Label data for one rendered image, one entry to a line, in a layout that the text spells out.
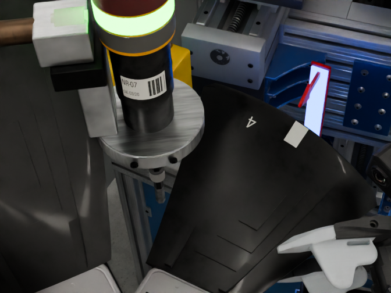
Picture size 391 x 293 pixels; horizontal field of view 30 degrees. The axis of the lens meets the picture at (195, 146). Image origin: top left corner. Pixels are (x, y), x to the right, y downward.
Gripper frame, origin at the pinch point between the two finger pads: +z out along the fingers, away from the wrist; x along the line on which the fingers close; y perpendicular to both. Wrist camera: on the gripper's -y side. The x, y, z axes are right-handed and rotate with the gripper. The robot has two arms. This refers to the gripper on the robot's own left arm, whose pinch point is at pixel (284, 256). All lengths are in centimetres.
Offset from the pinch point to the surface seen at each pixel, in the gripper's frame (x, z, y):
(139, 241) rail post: 66, 17, -35
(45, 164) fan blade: -17.8, 19.8, -3.3
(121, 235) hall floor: 126, 25, -65
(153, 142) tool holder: -29.3, 11.0, 3.4
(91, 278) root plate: -10.5, 17.8, 3.6
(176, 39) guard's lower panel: 104, 1, -118
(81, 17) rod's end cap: -37.9, 13.9, 0.4
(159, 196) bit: -20.4, 11.2, 2.3
